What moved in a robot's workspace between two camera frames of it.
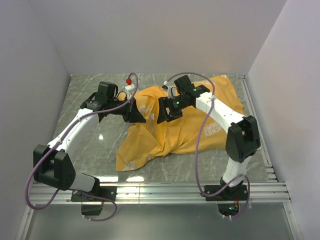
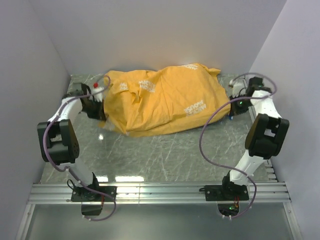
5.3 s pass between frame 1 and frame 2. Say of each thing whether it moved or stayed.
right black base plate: stayed
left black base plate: stayed
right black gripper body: moved
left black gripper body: moved
